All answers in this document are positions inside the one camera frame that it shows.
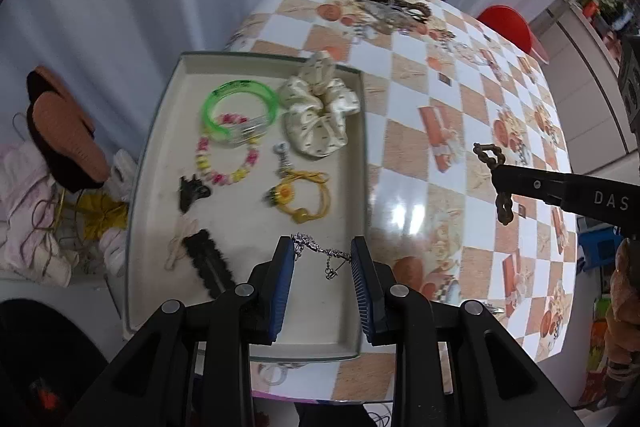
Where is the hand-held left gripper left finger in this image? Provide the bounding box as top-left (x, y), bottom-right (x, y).
top-left (67, 236), bottom-right (296, 427)

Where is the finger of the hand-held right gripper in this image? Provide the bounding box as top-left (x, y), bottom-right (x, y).
top-left (490, 164), bottom-right (566, 208)

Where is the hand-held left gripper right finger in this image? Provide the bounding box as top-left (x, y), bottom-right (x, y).
top-left (350, 236), bottom-right (583, 427)

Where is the brown braided bracelet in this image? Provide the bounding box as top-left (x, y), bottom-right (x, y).
top-left (472, 143), bottom-right (516, 225)

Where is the silver charm chain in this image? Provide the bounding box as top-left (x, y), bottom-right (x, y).
top-left (291, 233), bottom-right (353, 282)

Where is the black fuzzy hair clip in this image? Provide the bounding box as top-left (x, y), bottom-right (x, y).
top-left (181, 229), bottom-right (238, 300)

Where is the yellow flower hair tie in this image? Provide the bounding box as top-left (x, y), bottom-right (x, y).
top-left (264, 142), bottom-right (332, 224)

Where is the beige bow hair clip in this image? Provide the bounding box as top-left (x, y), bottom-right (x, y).
top-left (165, 219), bottom-right (199, 271)

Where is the black claw hair clip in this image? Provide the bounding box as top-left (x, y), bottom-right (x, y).
top-left (177, 174), bottom-right (213, 214)

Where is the pink yellow beaded bracelet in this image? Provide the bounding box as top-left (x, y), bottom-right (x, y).
top-left (196, 112), bottom-right (261, 188)

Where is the cream satin scrunchie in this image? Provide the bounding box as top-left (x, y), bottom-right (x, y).
top-left (277, 52), bottom-right (361, 158)

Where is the grey shallow tray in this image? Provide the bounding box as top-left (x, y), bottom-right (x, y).
top-left (122, 52), bottom-right (371, 363)

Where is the green translucent bangle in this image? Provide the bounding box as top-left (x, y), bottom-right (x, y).
top-left (201, 79), bottom-right (278, 146)

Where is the person's right hand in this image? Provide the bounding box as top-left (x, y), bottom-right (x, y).
top-left (605, 237), bottom-right (640, 383)

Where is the blue plastic stool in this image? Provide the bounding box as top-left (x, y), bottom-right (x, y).
top-left (577, 227), bottom-right (626, 274)

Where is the checkered printed tablecloth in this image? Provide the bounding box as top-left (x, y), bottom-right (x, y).
top-left (222, 0), bottom-right (578, 405)

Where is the white cabinet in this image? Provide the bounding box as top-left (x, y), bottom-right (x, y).
top-left (530, 0), bottom-right (640, 178)

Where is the red plastic chair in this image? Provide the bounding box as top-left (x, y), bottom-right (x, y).
top-left (475, 5), bottom-right (551, 66)

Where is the yellow cloth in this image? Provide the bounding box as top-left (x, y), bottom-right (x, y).
top-left (75, 192), bottom-right (129, 241)

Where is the white cloth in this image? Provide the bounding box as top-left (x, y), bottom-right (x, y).
top-left (97, 149), bottom-right (139, 278)

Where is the pink cloth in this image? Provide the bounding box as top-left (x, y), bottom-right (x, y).
top-left (0, 142), bottom-right (76, 288)

